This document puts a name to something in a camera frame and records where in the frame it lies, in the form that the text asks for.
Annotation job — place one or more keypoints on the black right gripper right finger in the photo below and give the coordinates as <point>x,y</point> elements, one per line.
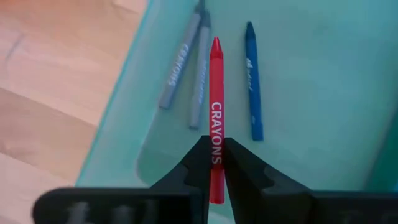
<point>248,180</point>

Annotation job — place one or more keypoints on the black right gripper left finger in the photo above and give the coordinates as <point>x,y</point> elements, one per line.
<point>196,168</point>

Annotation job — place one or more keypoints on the red crayon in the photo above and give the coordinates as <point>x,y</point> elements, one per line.
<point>216,87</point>

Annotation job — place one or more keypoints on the grey crayon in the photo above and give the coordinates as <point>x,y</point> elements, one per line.
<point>180,65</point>
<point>200,81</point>

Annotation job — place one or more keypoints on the blue crayon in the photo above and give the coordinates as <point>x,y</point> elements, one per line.
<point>253,84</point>

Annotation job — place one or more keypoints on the light teal plastic bin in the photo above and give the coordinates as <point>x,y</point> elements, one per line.
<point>311,93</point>

